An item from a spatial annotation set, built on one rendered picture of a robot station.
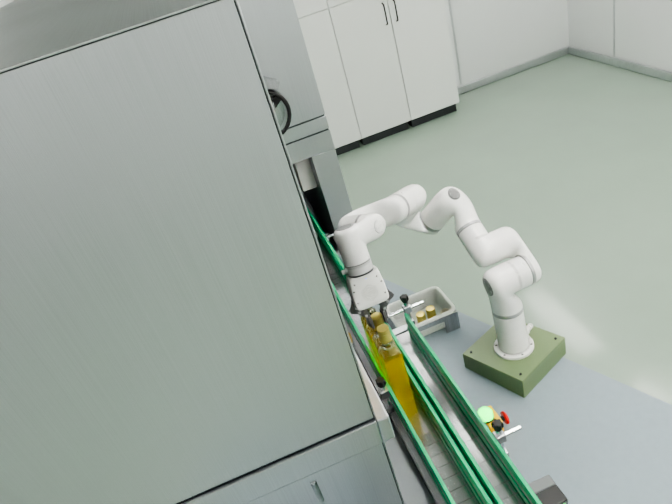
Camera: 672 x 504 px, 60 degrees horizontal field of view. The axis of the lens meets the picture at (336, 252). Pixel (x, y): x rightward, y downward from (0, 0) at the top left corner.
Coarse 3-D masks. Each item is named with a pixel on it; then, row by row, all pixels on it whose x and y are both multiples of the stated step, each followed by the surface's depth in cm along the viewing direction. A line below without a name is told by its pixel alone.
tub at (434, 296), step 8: (432, 288) 221; (408, 296) 221; (416, 296) 221; (424, 296) 222; (432, 296) 223; (440, 296) 219; (392, 304) 220; (400, 304) 220; (424, 304) 223; (432, 304) 224; (440, 304) 222; (448, 304) 213; (392, 312) 221; (416, 312) 223; (440, 312) 220; (448, 312) 208; (392, 320) 212; (400, 320) 222; (416, 320) 219; (432, 320) 207
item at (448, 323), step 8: (456, 312) 209; (440, 320) 209; (448, 320) 210; (456, 320) 211; (392, 328) 220; (424, 328) 208; (432, 328) 210; (440, 328) 211; (448, 328) 211; (456, 328) 213; (424, 336) 210; (432, 336) 211
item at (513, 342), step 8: (496, 320) 181; (504, 320) 179; (512, 320) 178; (520, 320) 179; (496, 328) 184; (504, 328) 180; (512, 328) 180; (520, 328) 180; (528, 328) 190; (504, 336) 182; (512, 336) 181; (520, 336) 182; (528, 336) 189; (496, 344) 191; (504, 344) 184; (512, 344) 183; (520, 344) 183; (528, 344) 186; (496, 352) 188; (504, 352) 187; (512, 352) 185; (520, 352) 184; (528, 352) 184
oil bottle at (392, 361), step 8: (384, 352) 163; (392, 352) 163; (400, 352) 164; (384, 360) 163; (392, 360) 164; (400, 360) 165; (384, 368) 168; (392, 368) 165; (400, 368) 166; (392, 376) 166; (400, 376) 168; (392, 384) 168; (400, 384) 169; (408, 384) 170; (400, 392) 170; (408, 392) 172; (400, 400) 172; (408, 400) 173
